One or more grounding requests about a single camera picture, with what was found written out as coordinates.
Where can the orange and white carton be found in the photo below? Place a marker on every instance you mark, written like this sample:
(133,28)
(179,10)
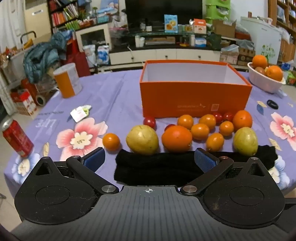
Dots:
(199,26)

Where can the red and white box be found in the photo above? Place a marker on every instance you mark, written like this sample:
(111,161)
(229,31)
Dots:
(24,102)

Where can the small white packet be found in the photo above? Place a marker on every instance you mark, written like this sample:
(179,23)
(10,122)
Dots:
(79,113)

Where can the purple floral tablecloth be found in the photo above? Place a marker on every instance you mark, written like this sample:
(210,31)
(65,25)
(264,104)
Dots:
(111,97)

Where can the dark bookshelf with books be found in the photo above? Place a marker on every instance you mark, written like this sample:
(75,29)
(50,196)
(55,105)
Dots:
(62,16)

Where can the large reddish orange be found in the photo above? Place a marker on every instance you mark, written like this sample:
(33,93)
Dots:
(177,138)

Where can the small orange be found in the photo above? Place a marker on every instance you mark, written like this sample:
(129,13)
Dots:
(226,128)
(207,120)
(185,121)
(111,141)
(215,141)
(200,131)

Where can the orange cardboard box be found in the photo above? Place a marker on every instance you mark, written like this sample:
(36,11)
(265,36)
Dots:
(194,99)

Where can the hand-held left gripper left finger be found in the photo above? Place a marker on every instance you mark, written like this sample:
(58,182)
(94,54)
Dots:
(93,158)

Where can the white cups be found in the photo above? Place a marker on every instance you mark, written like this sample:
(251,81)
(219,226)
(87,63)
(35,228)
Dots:
(140,41)

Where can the large round orange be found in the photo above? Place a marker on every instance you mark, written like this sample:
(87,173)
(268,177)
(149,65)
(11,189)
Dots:
(242,119)

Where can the blue padded jacket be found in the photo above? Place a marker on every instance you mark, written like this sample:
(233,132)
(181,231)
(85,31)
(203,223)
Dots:
(41,58)

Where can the red shopping bag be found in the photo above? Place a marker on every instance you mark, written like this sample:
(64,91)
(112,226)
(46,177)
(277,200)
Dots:
(79,60)

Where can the yellow-green round fruit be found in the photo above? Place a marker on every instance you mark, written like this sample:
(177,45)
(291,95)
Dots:
(142,139)
(245,140)

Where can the reddish brown fruit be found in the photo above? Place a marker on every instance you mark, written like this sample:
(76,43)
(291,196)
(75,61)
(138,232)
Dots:
(260,70)

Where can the orange and white canister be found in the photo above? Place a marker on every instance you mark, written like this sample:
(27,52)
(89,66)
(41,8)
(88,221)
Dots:
(68,81)

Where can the plain white bag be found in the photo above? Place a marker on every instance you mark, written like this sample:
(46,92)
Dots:
(89,54)

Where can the tape roll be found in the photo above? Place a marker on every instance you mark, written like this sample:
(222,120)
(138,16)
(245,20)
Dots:
(40,100)

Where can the big orange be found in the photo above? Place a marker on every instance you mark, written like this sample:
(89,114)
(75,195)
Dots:
(259,61)
(274,73)

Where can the black cloth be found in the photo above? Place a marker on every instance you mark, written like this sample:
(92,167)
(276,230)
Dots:
(157,166)

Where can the red cherry tomato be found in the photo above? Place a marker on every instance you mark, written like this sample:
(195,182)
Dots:
(169,126)
(219,117)
(228,116)
(149,121)

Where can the black television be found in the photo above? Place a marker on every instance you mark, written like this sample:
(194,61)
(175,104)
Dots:
(161,11)

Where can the white glass-door cabinet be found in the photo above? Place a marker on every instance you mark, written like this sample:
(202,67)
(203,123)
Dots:
(92,38)

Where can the red soda can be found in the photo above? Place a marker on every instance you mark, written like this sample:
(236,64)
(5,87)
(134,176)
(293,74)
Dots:
(17,139)

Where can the dark green bag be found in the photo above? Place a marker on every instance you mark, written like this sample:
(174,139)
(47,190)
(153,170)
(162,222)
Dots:
(214,41)

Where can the wooden shelf unit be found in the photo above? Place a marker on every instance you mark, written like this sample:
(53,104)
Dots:
(286,27)

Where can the open cardboard box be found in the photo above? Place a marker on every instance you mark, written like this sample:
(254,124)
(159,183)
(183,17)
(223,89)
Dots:
(223,30)

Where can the white colander bowl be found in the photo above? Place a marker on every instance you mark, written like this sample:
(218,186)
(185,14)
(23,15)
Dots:
(263,84)

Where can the blue tissue box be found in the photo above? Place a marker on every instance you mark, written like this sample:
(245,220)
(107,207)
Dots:
(200,42)

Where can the blue snack bag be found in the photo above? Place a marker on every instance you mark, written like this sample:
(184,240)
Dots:
(170,23)

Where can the green plastic rack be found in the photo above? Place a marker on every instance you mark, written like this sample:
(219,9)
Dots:
(217,11)

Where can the dark glass bottle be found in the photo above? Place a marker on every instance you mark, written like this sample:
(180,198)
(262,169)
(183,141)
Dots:
(148,27)

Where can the white bag with blue print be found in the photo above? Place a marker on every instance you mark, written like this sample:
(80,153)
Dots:
(103,55)

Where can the clear plastic container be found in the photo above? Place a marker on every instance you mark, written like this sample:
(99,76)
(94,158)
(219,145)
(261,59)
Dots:
(230,48)

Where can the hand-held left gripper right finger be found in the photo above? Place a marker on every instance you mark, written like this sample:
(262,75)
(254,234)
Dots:
(204,160)

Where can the white television stand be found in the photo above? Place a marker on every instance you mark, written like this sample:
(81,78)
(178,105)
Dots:
(166,55)

